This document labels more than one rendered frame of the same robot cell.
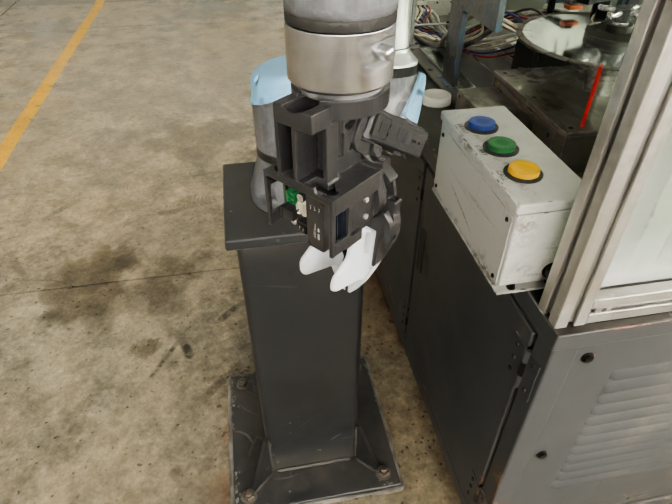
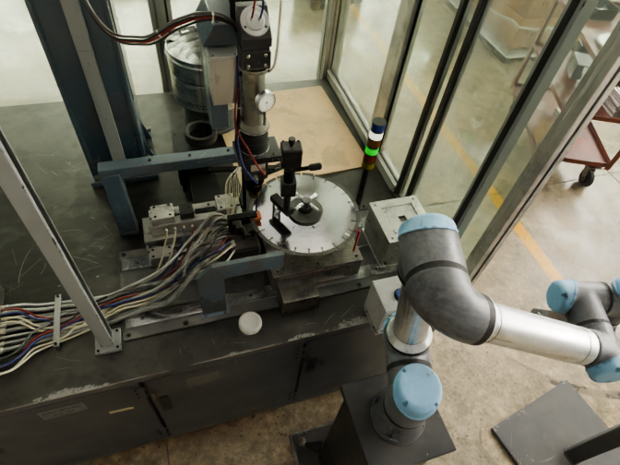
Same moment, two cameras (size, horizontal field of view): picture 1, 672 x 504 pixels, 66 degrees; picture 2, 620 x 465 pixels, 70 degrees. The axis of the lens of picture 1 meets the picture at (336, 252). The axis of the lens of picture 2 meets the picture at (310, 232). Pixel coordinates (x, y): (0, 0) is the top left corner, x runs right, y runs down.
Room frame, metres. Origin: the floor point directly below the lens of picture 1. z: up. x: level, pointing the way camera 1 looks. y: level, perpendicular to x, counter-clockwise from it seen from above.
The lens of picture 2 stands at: (1.19, 0.41, 2.00)
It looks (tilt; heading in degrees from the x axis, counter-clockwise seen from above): 51 degrees down; 256
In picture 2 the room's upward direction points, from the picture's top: 9 degrees clockwise
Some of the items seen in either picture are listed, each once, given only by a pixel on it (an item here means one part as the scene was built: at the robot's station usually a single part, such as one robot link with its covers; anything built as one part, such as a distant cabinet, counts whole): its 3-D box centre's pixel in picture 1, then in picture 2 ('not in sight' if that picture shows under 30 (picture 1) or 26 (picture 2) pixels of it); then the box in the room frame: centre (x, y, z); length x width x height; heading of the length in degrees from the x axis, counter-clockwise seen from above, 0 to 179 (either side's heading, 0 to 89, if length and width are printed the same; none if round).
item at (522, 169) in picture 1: (523, 173); not in sight; (0.60, -0.25, 0.90); 0.04 x 0.04 x 0.02
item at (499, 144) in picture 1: (500, 148); not in sight; (0.67, -0.23, 0.90); 0.04 x 0.04 x 0.02
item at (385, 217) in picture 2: not in sight; (397, 232); (0.66, -0.52, 0.82); 0.18 x 0.18 x 0.15; 10
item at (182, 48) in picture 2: not in sight; (209, 85); (1.31, -1.24, 0.93); 0.31 x 0.31 x 0.36
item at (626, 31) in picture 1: (617, 30); (305, 208); (1.00, -0.52, 0.96); 0.11 x 0.11 x 0.03
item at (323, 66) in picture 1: (343, 54); not in sight; (0.36, -0.01, 1.13); 0.08 x 0.08 x 0.05
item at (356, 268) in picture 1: (350, 269); not in sight; (0.35, -0.01, 0.94); 0.06 x 0.03 x 0.09; 140
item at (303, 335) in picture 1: (302, 333); (369, 449); (0.79, 0.07, 0.37); 0.40 x 0.40 x 0.75; 10
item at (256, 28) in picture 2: not in sight; (241, 41); (1.19, -0.63, 1.45); 0.35 x 0.07 x 0.28; 100
